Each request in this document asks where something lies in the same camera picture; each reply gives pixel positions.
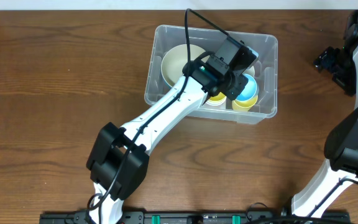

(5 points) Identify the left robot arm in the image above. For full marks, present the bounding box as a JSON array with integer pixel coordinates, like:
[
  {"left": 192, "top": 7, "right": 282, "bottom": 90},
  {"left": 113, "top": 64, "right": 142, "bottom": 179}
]
[{"left": 86, "top": 37, "right": 258, "bottom": 223}]

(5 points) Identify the white small bowl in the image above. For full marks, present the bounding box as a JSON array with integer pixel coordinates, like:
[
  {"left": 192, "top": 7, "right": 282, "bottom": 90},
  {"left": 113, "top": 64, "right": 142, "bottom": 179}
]
[{"left": 244, "top": 66, "right": 255, "bottom": 77}]

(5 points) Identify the yellow plastic cup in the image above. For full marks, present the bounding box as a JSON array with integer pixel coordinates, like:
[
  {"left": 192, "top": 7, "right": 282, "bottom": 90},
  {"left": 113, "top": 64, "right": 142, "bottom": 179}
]
[
  {"left": 209, "top": 93, "right": 226, "bottom": 101},
  {"left": 232, "top": 95, "right": 258, "bottom": 111}
]

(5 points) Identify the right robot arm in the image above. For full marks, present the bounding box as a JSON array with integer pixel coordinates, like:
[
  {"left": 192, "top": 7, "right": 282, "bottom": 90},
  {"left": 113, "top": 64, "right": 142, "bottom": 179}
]
[{"left": 282, "top": 10, "right": 358, "bottom": 222}]

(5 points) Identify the beige large bowl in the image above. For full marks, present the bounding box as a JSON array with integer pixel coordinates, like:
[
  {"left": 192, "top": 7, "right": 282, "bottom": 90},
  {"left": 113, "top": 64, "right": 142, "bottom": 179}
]
[{"left": 160, "top": 44, "right": 188, "bottom": 86}]

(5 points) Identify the blue plastic cup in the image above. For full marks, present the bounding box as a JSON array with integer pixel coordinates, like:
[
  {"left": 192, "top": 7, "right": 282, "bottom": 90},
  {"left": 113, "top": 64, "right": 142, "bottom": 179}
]
[{"left": 236, "top": 73, "right": 259, "bottom": 101}]

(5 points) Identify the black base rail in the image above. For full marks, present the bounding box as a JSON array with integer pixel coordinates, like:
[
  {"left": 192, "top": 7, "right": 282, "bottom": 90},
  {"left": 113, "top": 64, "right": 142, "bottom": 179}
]
[{"left": 39, "top": 210, "right": 352, "bottom": 224}]

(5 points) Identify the pale green plastic cup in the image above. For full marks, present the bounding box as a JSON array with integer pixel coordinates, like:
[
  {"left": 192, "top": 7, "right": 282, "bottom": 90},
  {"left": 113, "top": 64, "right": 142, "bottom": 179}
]
[{"left": 206, "top": 98, "right": 226, "bottom": 106}]

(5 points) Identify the clear plastic storage container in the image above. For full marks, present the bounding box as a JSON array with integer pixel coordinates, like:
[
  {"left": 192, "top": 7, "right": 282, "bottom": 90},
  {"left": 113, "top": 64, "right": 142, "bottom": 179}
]
[{"left": 144, "top": 25, "right": 278, "bottom": 124}]

